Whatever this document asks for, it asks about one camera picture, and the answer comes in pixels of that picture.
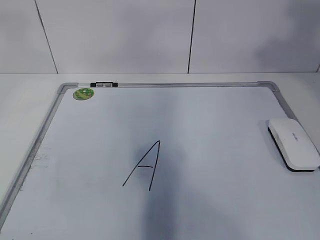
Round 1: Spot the black grey frame clip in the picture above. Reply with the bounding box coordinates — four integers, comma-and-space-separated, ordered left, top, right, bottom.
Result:
90, 82, 118, 88

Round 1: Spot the round green magnet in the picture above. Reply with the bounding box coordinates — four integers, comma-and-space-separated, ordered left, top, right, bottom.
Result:
72, 88, 95, 101

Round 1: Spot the white whiteboard with grey frame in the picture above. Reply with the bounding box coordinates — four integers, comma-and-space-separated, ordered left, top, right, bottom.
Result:
0, 81, 320, 240

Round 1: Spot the white whiteboard eraser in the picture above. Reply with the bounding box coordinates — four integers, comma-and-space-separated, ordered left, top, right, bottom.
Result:
268, 118, 320, 172

